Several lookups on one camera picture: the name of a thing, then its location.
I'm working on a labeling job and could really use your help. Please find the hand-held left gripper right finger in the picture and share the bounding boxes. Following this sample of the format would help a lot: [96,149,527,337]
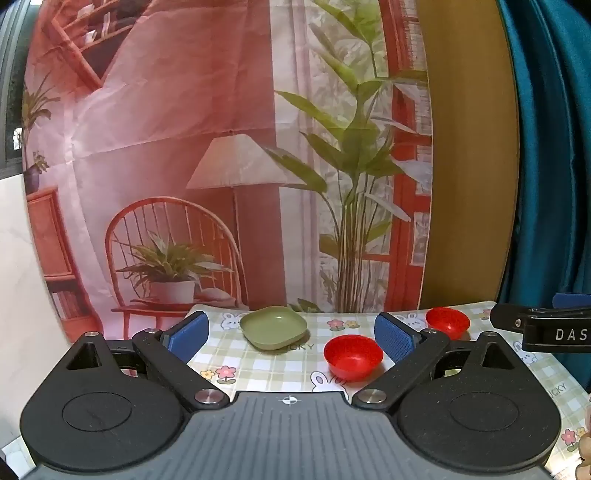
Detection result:
[352,312,530,411]

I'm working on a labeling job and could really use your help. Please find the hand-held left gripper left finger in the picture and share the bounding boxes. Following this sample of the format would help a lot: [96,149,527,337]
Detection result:
[59,311,230,411]

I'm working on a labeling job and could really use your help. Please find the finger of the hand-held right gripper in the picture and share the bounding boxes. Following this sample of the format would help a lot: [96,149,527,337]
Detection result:
[490,302,527,332]
[552,292,591,309]

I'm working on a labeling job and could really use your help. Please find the red plastic bowl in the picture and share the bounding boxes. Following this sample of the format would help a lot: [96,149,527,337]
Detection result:
[425,307,471,337]
[323,335,384,381]

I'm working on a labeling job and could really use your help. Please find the green square plate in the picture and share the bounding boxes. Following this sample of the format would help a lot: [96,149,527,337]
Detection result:
[239,306,308,352]

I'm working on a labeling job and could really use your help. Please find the checkered bunny print tablecloth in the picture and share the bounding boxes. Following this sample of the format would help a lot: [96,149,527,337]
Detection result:
[185,302,591,480]

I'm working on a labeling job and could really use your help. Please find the white board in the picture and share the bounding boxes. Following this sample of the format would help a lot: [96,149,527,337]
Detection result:
[0,173,70,464]

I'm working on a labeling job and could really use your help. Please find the printed room scene wall cloth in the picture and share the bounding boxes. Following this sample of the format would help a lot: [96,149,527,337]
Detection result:
[21,0,435,343]

